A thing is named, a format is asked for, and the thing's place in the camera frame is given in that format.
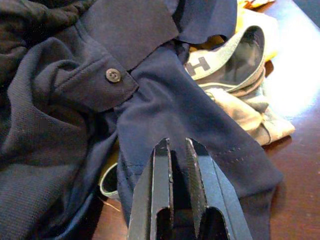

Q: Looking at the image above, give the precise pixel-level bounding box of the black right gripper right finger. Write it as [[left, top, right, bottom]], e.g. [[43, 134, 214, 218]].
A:
[[184, 136, 253, 240]]

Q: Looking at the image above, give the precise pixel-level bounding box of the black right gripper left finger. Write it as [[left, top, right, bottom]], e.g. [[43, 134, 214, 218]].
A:
[[127, 137, 176, 240]]

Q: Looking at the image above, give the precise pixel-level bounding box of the navy polo shirt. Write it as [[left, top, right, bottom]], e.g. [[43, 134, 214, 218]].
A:
[[0, 0, 285, 240]]

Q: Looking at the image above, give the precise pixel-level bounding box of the black knit garment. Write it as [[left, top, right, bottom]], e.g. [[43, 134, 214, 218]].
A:
[[0, 0, 98, 83]]

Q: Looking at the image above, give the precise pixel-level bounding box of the dark shorts grey waistband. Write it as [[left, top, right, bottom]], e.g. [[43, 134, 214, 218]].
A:
[[99, 162, 120, 200]]

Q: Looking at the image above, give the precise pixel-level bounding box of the grey garment printed waistband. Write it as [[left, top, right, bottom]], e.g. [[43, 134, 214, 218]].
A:
[[184, 24, 296, 146]]

